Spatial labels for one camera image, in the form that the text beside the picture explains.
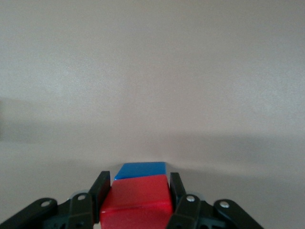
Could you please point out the blue wooden block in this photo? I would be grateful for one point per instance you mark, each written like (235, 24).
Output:
(143, 169)

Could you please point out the red wooden block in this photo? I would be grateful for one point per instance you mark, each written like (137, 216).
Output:
(135, 198)

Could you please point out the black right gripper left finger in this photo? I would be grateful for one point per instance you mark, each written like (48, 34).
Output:
(102, 188)

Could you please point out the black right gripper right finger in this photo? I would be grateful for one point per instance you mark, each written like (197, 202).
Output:
(177, 188)

